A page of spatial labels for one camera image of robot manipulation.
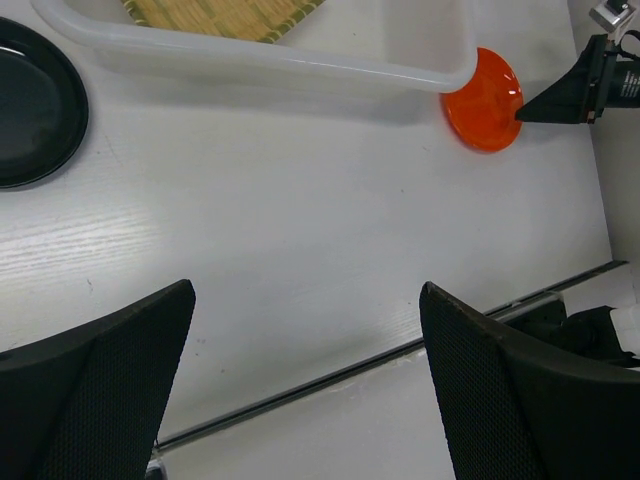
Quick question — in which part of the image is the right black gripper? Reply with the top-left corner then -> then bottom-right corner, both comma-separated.
515,34 -> 639,124

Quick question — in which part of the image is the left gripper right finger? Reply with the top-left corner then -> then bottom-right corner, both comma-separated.
419,283 -> 639,479

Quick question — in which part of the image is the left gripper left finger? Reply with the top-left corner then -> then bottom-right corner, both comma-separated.
1,280 -> 195,479

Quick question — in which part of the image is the orange plate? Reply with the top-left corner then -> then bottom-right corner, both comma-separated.
440,47 -> 524,153

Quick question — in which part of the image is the translucent plastic bin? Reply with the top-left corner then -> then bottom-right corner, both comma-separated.
32,1 -> 477,96

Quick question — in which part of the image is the black plate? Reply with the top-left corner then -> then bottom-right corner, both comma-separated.
1,17 -> 90,189

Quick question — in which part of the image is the woven bamboo tray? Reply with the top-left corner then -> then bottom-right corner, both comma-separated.
122,0 -> 323,44

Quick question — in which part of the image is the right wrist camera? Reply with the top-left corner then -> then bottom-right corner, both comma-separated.
589,0 -> 637,33

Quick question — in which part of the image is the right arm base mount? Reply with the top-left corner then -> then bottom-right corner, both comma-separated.
502,296 -> 639,370

